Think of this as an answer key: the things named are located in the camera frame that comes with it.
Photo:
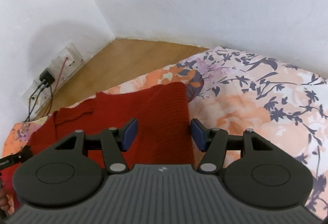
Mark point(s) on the floral orange bedsheet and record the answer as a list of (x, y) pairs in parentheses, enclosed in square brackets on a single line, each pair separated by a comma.
[(225, 88)]

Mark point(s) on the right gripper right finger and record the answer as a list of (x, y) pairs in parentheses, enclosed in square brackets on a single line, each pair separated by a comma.
[(253, 170)]

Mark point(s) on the black power adapter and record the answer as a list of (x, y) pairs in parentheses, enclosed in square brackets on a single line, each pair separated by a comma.
[(47, 78)]

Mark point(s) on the person hand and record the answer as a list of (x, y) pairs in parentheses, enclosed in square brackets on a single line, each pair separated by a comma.
[(4, 202)]

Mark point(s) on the white wall socket panel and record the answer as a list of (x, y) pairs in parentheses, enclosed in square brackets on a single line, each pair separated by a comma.
[(72, 60)]

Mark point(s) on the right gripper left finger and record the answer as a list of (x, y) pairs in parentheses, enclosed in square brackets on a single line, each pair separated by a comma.
[(73, 169)]

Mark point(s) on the red knit cardigan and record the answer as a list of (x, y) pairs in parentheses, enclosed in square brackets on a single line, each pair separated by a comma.
[(128, 121)]

